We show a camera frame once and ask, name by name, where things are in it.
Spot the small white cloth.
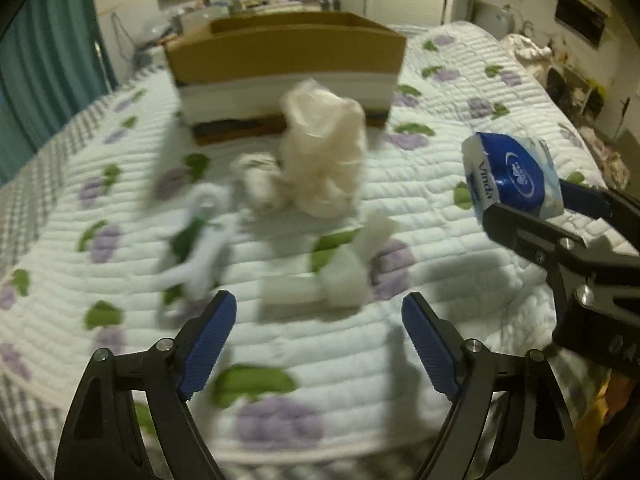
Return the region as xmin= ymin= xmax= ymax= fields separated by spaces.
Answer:
xmin=231 ymin=152 xmax=288 ymax=214

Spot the grey checked bed sheet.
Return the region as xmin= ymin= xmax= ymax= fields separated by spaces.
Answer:
xmin=1 ymin=66 xmax=163 ymax=479

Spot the brown white cardboard box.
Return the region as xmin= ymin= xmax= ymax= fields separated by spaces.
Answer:
xmin=165 ymin=12 xmax=407 ymax=145

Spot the cream plastic bag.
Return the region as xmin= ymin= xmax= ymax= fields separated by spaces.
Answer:
xmin=280 ymin=79 xmax=368 ymax=219

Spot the black range hood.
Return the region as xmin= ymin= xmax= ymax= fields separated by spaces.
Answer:
xmin=554 ymin=0 xmax=608 ymax=48

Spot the blue Vinda tissue pack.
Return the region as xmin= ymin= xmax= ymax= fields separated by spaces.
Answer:
xmin=461 ymin=132 xmax=564 ymax=219

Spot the white green fuzzy loop toy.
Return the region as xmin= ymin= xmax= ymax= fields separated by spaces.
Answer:
xmin=158 ymin=183 xmax=239 ymax=301

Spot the teal window curtain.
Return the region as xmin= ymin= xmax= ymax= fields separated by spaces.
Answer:
xmin=1 ymin=0 xmax=117 ymax=183

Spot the white floral quilted blanket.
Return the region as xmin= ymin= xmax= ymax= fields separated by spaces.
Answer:
xmin=1 ymin=23 xmax=604 ymax=476

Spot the white folded tissue paper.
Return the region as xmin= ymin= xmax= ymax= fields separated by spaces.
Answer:
xmin=262 ymin=212 xmax=397 ymax=309

